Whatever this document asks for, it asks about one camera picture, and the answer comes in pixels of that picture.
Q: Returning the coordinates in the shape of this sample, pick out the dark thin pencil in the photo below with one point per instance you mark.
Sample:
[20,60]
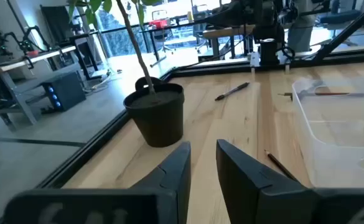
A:
[279,165]

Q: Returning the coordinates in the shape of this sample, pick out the wooden top workbench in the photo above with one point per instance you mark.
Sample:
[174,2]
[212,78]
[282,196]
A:
[20,62]

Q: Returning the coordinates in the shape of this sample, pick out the green plant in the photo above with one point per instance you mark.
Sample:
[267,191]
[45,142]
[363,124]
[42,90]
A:
[160,121]

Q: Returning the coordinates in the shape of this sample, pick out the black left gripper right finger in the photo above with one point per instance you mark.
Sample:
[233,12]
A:
[262,199]

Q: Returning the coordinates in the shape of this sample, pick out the clear plastic container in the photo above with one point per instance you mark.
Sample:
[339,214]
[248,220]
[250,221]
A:
[340,133]

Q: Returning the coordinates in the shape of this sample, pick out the black office desk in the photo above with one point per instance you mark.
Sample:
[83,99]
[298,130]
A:
[85,46]

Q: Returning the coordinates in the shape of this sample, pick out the computer tower with blue lights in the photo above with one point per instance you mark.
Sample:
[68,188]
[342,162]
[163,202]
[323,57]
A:
[65,91]

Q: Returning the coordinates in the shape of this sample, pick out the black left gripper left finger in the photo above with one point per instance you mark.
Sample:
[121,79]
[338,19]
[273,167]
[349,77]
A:
[156,205]

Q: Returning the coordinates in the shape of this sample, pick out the blue office chair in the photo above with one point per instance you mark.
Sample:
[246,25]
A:
[337,17]

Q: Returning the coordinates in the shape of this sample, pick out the red-brown pencil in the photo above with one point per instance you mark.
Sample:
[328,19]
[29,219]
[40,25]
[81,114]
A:
[331,93]

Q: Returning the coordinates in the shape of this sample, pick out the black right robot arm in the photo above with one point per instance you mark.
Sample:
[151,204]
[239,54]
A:
[268,37]

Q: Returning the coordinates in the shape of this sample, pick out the black pen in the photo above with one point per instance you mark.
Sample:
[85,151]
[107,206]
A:
[231,91]

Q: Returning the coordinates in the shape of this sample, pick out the red box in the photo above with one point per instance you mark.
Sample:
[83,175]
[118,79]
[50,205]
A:
[158,23]

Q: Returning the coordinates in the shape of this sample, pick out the background black robot arm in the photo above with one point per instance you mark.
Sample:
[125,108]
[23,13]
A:
[29,42]

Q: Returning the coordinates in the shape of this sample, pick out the black aluminium table frame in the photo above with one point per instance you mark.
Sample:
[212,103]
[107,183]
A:
[200,72]

